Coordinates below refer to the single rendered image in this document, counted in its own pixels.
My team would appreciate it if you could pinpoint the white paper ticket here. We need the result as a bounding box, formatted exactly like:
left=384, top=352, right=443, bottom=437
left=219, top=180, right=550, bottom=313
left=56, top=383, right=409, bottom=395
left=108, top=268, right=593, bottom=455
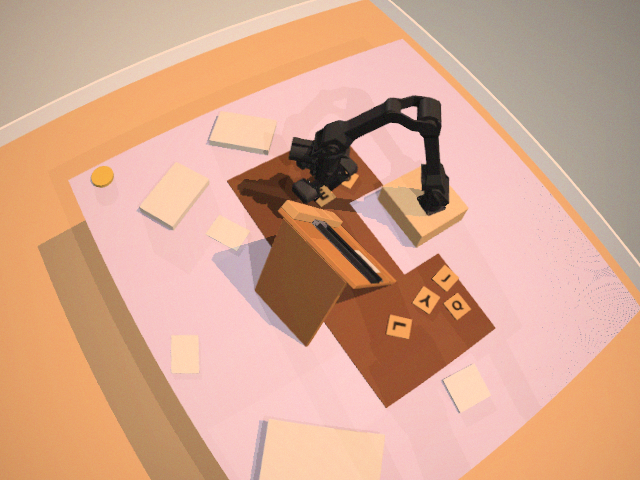
left=354, top=250, right=380, bottom=273

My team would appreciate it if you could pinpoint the orange flat disc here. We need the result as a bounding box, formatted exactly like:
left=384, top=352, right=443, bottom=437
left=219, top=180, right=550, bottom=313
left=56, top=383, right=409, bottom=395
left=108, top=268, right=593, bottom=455
left=91, top=166, right=114, bottom=188

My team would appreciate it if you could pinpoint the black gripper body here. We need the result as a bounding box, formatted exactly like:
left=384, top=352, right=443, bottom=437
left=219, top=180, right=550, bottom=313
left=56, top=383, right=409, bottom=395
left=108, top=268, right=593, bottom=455
left=292, top=157, right=358, bottom=204

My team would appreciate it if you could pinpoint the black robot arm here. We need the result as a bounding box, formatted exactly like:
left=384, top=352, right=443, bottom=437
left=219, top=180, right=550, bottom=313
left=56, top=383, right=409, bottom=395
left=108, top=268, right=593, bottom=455
left=288, top=95, right=450, bottom=217

